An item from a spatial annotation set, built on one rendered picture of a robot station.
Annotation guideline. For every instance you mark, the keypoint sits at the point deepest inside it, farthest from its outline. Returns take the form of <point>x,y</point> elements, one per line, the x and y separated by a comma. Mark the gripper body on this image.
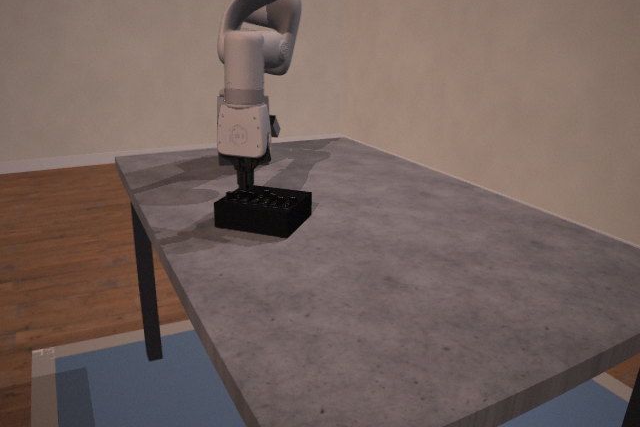
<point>243,132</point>

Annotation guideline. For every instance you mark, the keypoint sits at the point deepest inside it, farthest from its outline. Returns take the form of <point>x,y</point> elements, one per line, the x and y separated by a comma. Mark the black lighting desk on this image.
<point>263,210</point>

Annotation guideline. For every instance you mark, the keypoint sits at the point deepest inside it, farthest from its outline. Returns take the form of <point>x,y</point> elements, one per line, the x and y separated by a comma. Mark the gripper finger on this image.
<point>251,163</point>
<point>239,165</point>

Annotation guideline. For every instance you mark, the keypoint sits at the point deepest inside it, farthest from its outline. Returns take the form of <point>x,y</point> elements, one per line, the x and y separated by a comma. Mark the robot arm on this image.
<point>249,54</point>

